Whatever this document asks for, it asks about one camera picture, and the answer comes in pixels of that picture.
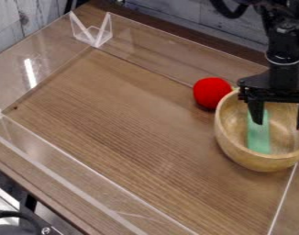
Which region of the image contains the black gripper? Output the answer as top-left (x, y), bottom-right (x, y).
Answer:
top-left (236, 64), bottom-right (299, 129)

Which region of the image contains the green rectangular block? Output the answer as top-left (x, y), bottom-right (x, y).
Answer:
top-left (247, 111), bottom-right (271, 154)

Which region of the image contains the light wooden bowl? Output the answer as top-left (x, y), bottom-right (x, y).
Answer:
top-left (215, 91), bottom-right (299, 172)

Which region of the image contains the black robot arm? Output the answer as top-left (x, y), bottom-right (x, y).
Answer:
top-left (209, 0), bottom-right (299, 129)

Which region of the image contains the red ball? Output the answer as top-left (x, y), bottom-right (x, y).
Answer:
top-left (192, 77), bottom-right (232, 109)

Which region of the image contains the clear acrylic corner bracket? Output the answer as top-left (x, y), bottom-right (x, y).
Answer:
top-left (68, 12), bottom-right (112, 48)

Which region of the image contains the clear acrylic front wall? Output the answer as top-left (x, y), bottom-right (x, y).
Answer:
top-left (0, 111), bottom-right (197, 235)

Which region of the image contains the black cable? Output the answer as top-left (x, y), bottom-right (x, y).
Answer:
top-left (0, 210), bottom-right (41, 235)

